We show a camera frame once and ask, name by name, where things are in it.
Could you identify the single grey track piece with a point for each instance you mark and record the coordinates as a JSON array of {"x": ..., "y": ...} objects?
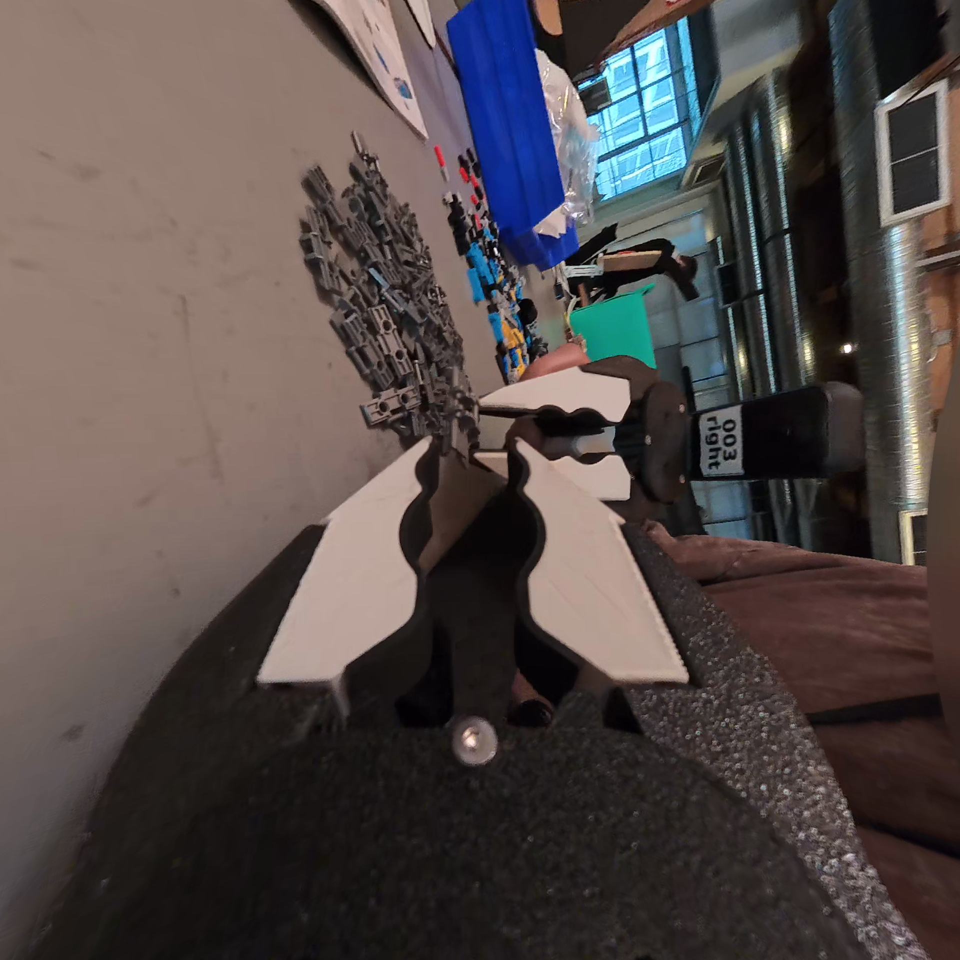
[{"x": 459, "y": 424}]

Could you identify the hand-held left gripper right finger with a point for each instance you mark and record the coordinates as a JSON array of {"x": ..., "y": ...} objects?
[{"x": 600, "y": 585}]

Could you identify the silver ventilation duct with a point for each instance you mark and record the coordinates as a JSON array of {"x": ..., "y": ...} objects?
[{"x": 870, "y": 300}]

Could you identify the white vent grille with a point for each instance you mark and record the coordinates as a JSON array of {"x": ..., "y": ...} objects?
[{"x": 911, "y": 150}]

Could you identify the scattered black and red pins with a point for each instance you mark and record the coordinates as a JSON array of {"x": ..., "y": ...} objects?
[{"x": 461, "y": 172}]

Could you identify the clear plastic bags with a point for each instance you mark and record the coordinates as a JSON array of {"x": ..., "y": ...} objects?
[{"x": 566, "y": 127}]

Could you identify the open instruction booklet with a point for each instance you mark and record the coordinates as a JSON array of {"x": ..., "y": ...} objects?
[{"x": 375, "y": 60}]

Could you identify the grey desk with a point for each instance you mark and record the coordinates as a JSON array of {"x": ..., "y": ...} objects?
[{"x": 150, "y": 300}]

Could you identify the heap of mixed coloured bricks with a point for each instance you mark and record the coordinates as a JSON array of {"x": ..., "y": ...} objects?
[{"x": 499, "y": 300}]

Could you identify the large paned window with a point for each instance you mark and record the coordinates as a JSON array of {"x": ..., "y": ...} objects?
[{"x": 645, "y": 112}]

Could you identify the blue plastic bin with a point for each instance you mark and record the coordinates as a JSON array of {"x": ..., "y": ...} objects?
[{"x": 502, "y": 112}]

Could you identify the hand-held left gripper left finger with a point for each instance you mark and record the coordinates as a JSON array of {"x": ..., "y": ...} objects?
[{"x": 352, "y": 585}]

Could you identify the person's right hand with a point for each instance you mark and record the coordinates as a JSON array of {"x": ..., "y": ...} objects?
[{"x": 555, "y": 364}]

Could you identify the pile of grey track links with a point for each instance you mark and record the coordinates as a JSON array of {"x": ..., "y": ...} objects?
[{"x": 375, "y": 315}]

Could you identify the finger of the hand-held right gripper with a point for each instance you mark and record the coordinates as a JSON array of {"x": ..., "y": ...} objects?
[
  {"x": 570, "y": 394},
  {"x": 611, "y": 480}
]

